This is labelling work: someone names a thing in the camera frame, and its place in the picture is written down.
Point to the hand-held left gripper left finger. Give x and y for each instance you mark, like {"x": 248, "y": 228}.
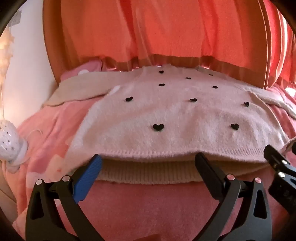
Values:
{"x": 89, "y": 178}

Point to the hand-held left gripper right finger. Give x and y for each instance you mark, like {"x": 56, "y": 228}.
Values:
{"x": 208, "y": 172}

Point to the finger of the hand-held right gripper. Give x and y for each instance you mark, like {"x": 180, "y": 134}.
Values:
{"x": 276, "y": 157}

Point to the pale pink heart-dotted sweater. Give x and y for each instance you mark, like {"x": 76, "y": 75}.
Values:
{"x": 175, "y": 115}

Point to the pink fleece blanket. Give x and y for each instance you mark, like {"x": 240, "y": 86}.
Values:
{"x": 150, "y": 208}

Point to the white dotted lamp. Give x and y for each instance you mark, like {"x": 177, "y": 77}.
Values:
{"x": 9, "y": 141}

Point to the pink pillow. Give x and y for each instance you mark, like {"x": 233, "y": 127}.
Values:
{"x": 86, "y": 68}

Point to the orange curtain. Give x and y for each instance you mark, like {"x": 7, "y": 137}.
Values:
{"x": 166, "y": 30}

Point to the fluffy feather decoration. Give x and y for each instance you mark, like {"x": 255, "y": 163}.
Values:
{"x": 5, "y": 53}

